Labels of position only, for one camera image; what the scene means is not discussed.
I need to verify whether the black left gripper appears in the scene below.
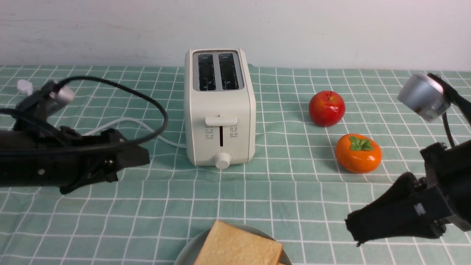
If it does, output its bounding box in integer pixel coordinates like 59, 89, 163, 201
59, 126, 150, 195

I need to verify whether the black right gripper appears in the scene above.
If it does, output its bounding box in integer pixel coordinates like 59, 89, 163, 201
345, 141, 470, 245

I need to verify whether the toasted bread slice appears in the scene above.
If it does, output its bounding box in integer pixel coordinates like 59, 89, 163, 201
193, 220, 284, 265

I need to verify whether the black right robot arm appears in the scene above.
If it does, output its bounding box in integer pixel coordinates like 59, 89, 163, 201
345, 141, 471, 245

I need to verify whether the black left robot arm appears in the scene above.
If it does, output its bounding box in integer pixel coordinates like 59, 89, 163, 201
1, 126, 150, 195

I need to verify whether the orange persimmon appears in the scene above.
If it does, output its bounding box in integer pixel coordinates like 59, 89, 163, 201
335, 134, 383, 174

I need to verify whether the white two-slot toaster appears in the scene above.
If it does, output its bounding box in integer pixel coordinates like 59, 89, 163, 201
183, 49, 257, 170

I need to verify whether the green checkered tablecloth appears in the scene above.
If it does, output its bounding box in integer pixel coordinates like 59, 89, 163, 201
0, 67, 470, 265

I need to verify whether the light green plate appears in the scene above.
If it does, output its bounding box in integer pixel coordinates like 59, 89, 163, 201
174, 223, 275, 265

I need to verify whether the red apple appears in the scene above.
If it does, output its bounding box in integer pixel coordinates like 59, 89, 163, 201
308, 91, 346, 127

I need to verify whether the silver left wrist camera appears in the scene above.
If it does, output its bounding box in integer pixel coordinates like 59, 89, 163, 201
15, 81, 75, 122

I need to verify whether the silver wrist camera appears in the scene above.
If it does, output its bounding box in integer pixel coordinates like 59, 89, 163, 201
397, 73, 451, 123
15, 81, 75, 122

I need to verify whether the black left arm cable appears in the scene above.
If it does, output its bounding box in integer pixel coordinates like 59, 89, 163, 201
0, 76, 169, 155

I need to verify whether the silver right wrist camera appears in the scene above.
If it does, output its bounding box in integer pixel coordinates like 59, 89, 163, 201
397, 73, 451, 123

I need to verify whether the white toaster power cable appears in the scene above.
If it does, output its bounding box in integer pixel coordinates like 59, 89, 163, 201
17, 80, 187, 149

